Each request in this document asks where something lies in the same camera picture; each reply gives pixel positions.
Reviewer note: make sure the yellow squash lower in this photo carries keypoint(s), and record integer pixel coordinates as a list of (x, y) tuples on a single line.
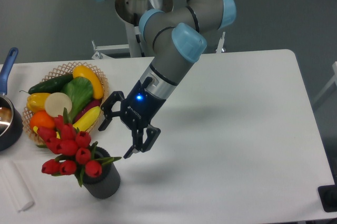
[(88, 119)]

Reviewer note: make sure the white round onion slice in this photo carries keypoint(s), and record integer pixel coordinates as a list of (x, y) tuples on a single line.
[(55, 104)]

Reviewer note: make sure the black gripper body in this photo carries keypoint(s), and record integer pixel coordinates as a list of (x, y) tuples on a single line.
[(139, 107)]

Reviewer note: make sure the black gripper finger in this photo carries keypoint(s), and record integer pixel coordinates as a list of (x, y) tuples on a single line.
[(107, 106), (143, 139)]

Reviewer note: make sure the green cucumber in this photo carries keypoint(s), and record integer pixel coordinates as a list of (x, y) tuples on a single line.
[(50, 86)]

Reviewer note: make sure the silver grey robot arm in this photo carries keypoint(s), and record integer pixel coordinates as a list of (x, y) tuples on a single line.
[(176, 38)]

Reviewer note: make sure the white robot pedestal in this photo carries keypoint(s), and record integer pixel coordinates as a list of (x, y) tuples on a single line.
[(130, 12)]

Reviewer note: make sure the orange fruit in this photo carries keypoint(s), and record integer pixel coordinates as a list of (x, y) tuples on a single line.
[(42, 119)]

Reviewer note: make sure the yellow bell pepper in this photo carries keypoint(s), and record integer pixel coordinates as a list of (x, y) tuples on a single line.
[(36, 102)]

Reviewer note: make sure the green lettuce leaf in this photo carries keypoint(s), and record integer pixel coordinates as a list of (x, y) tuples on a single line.
[(80, 91)]

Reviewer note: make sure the blue handled saucepan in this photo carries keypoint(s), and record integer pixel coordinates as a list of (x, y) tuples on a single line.
[(11, 122)]

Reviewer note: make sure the black device at table edge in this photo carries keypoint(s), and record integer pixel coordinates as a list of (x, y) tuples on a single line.
[(328, 197)]

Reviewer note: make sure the white folded cloth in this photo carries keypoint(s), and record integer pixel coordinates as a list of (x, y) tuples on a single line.
[(16, 187)]

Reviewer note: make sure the dark grey ribbed vase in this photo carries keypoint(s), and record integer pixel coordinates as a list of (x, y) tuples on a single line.
[(104, 182)]

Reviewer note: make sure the woven wicker basket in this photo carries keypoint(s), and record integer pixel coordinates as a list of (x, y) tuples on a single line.
[(57, 71)]

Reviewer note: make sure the yellow squash upper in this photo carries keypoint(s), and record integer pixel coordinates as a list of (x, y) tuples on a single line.
[(84, 71)]

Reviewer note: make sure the purple eggplant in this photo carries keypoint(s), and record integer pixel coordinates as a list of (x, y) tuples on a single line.
[(93, 103)]

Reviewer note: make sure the yellow squash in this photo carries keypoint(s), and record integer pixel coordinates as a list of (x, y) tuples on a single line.
[(88, 119), (84, 71)]

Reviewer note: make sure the white metal base frame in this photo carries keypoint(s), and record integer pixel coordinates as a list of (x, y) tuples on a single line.
[(123, 50)]

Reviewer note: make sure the red tulip bouquet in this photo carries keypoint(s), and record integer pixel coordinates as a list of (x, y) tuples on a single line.
[(76, 154)]

